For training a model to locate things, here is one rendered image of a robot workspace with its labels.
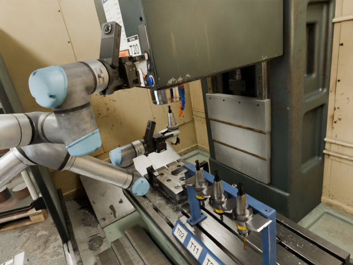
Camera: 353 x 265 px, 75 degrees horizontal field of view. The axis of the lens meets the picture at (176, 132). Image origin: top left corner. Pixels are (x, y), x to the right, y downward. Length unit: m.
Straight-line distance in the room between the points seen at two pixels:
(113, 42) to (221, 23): 0.44
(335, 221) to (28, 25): 2.39
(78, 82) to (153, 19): 0.34
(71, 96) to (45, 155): 0.41
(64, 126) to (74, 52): 1.53
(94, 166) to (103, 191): 1.12
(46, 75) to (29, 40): 1.52
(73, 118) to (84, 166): 0.41
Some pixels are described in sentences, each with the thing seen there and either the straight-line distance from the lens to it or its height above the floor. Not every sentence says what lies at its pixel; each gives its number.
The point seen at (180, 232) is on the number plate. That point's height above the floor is 0.94.
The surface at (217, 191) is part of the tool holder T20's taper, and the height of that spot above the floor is 1.26.
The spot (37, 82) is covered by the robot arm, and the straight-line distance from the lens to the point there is 0.50.
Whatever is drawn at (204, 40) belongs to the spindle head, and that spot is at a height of 1.75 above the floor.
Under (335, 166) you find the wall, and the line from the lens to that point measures 1.70.
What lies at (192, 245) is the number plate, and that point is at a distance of 1.11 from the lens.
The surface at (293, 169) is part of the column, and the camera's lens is 1.41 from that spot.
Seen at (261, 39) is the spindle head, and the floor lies 1.72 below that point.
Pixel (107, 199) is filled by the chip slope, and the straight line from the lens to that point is 1.98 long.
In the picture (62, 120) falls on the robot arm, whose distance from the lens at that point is 0.52.
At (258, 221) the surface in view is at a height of 1.22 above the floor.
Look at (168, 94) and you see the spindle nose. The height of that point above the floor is 1.55.
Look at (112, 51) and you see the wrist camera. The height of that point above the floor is 1.76.
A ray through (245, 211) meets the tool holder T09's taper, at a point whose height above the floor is 1.24.
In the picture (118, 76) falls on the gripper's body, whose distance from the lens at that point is 0.63.
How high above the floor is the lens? 1.75
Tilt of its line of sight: 21 degrees down
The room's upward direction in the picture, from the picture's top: 10 degrees counter-clockwise
